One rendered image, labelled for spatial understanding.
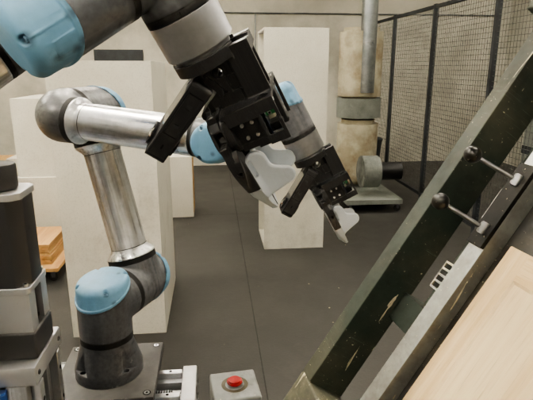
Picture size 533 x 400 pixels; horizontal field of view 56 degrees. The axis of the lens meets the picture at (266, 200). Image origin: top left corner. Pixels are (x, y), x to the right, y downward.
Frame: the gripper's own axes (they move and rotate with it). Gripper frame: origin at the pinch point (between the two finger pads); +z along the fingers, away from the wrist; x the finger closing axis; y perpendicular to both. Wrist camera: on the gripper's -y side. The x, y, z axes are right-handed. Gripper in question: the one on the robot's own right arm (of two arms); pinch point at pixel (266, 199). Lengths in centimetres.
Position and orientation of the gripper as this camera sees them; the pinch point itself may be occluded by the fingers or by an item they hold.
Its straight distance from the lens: 62.9
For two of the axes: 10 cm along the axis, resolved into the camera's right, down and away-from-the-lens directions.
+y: 9.0, -3.3, -2.7
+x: 0.3, -5.8, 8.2
